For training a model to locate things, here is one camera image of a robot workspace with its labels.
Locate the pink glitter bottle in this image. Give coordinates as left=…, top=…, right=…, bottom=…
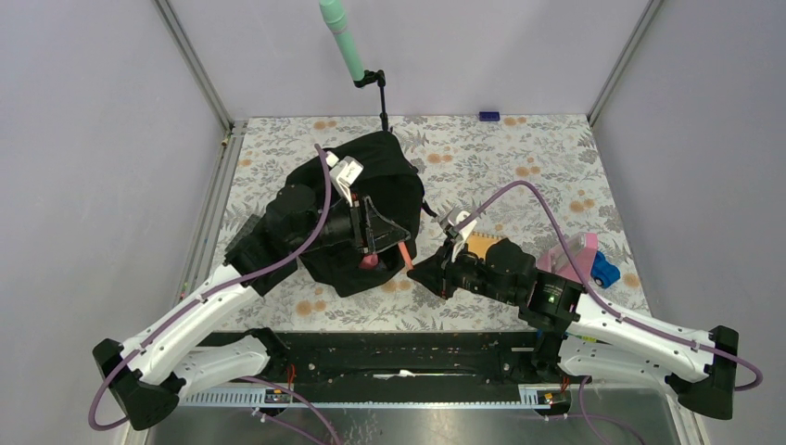
left=359, top=254, right=384, bottom=270

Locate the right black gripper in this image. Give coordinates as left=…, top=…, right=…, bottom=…
left=407, top=235, right=520, bottom=305

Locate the pink pencil case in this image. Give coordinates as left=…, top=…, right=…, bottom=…
left=536, top=232, right=599, bottom=283

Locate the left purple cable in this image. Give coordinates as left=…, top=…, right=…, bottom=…
left=87, top=144, right=334, bottom=432

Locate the green microphone on tripod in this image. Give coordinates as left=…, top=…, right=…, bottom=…
left=319, top=0, right=391, bottom=133

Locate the floral table mat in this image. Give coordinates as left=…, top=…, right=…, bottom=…
left=214, top=115, right=649, bottom=332

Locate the orange pencil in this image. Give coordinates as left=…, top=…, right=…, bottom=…
left=398, top=242, right=413, bottom=272

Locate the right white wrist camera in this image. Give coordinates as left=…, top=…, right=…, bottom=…
left=439, top=209, right=476, bottom=261

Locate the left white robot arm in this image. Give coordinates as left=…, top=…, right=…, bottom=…
left=93, top=179, right=423, bottom=431

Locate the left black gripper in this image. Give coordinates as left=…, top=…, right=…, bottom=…
left=291, top=186, right=411, bottom=254

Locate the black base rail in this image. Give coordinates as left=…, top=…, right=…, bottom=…
left=196, top=331, right=594, bottom=394

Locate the small blue block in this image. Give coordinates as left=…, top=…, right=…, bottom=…
left=478, top=111, right=501, bottom=121

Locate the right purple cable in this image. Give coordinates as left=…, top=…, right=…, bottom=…
left=450, top=179, right=765, bottom=393

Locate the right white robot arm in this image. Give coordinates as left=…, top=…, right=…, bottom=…
left=407, top=238, right=739, bottom=420

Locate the yellow spiral notepad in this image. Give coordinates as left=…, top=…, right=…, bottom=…
left=466, top=232, right=504, bottom=260

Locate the black student backpack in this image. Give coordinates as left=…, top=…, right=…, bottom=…
left=299, top=131, right=425, bottom=298

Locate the purple cable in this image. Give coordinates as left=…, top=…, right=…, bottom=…
left=450, top=179, right=765, bottom=393
left=87, top=144, right=334, bottom=432

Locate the blue toy car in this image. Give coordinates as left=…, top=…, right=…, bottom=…
left=590, top=251, right=621, bottom=288

